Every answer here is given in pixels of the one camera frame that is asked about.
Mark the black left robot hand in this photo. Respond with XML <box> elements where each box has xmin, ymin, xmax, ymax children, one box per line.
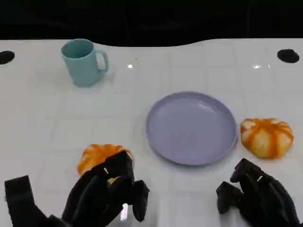
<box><xmin>61</xmin><ymin>150</ymin><xmax>151</xmax><ymax>227</ymax></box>

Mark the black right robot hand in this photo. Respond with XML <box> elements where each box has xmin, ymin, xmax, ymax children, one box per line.
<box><xmin>215</xmin><ymin>157</ymin><xmax>302</xmax><ymax>227</ymax></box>

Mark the orange white toy bread roll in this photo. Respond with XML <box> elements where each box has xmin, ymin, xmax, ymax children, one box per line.
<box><xmin>77</xmin><ymin>143</ymin><xmax>134</xmax><ymax>187</ymax></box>
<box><xmin>240</xmin><ymin>118</ymin><xmax>294</xmax><ymax>159</ymax></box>

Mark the lilac plate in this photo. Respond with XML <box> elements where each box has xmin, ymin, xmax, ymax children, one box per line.
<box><xmin>145</xmin><ymin>91</ymin><xmax>238</xmax><ymax>166</ymax></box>

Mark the pale green mug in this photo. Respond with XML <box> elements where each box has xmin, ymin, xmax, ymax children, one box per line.
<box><xmin>61</xmin><ymin>38</ymin><xmax>109</xmax><ymax>87</ymax></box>

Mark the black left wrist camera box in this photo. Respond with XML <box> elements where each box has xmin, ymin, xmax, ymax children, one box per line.
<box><xmin>4</xmin><ymin>175</ymin><xmax>51</xmax><ymax>227</ymax></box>

